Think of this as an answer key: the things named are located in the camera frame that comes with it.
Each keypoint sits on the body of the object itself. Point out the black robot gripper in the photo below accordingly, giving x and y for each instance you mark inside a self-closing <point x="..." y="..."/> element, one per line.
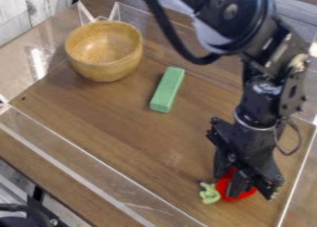
<point x="246" y="150"/>

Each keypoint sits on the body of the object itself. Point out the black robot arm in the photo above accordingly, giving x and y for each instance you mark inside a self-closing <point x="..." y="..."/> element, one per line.
<point x="245" y="28"/>

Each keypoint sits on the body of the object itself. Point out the green rectangular block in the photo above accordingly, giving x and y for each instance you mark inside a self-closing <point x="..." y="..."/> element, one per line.
<point x="163" y="97"/>

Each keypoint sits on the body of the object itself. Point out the wooden bowl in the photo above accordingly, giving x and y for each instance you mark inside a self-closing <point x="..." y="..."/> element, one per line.
<point x="104" y="50"/>

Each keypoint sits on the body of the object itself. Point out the clear acrylic tray enclosure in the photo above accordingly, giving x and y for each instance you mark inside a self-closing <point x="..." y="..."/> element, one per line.
<point x="120" y="164"/>

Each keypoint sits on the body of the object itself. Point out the black clamp mount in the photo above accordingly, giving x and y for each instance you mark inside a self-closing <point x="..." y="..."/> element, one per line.
<point x="40" y="212"/>

